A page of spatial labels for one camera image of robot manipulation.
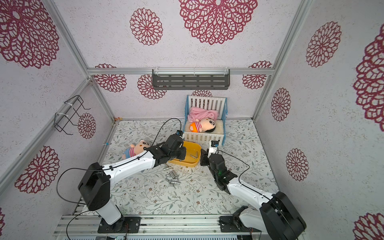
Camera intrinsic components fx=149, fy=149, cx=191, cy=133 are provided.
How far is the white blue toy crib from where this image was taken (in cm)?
102

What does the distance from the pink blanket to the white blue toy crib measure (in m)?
0.02

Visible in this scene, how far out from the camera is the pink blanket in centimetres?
108
